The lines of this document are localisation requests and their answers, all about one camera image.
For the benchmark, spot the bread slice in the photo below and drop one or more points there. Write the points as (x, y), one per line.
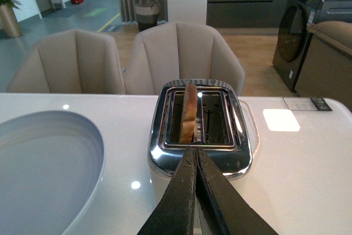
(189, 112)

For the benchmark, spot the white chrome toaster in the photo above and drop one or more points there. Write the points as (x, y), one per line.
(220, 130)

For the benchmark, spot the woven basket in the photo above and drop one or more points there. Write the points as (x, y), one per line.
(146, 14)

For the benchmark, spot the beige chair left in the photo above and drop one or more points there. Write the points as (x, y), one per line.
(70, 62)

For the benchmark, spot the dark washing machine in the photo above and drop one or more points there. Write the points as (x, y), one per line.
(293, 37)

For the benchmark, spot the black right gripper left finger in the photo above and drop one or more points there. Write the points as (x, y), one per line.
(174, 214)

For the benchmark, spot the light blue plate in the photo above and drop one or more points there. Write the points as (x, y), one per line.
(51, 166)

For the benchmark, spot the beige chair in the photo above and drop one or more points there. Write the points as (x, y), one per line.
(178, 50)
(70, 62)

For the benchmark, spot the table label card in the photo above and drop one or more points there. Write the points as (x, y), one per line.
(307, 104)

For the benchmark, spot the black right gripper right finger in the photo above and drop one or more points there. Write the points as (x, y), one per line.
(222, 209)

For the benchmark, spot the beige chair right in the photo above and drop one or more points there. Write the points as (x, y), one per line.
(178, 50)

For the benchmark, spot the potted green plant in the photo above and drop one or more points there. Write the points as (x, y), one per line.
(9, 22)

